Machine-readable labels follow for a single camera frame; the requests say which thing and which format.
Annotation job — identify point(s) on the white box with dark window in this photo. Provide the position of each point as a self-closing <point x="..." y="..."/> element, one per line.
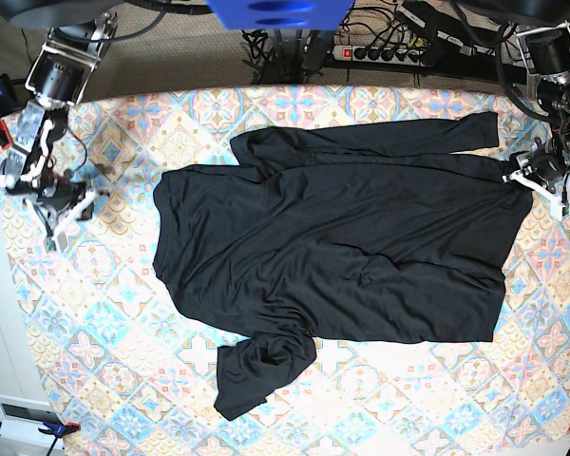
<point x="21" y="420"/>

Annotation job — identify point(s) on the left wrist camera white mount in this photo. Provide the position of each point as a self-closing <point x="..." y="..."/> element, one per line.
<point x="558" y="200"/>

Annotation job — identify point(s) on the white power strip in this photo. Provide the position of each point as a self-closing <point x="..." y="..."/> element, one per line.
<point x="396" y="55"/>

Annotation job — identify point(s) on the black t-shirt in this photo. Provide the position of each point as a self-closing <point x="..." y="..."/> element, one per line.
<point x="394" y="232"/>

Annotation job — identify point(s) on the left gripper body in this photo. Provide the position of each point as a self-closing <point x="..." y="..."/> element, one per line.
<point x="541" y="166"/>

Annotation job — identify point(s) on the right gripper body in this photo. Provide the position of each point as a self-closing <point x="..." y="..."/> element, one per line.
<point x="54" y="202"/>

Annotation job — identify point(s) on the blue clamp bottom left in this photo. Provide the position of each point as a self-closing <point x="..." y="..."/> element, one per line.
<point x="52" y="430"/>

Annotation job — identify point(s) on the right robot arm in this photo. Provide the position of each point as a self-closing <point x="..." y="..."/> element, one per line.
<point x="77" y="40"/>

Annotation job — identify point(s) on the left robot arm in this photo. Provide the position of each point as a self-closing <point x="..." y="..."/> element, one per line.
<point x="542" y="31"/>

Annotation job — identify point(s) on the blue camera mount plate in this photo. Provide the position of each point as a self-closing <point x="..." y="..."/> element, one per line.
<point x="280" y="14"/>

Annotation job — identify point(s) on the patterned colourful tablecloth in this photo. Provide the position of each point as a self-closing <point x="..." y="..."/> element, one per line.
<point x="140" y="378"/>

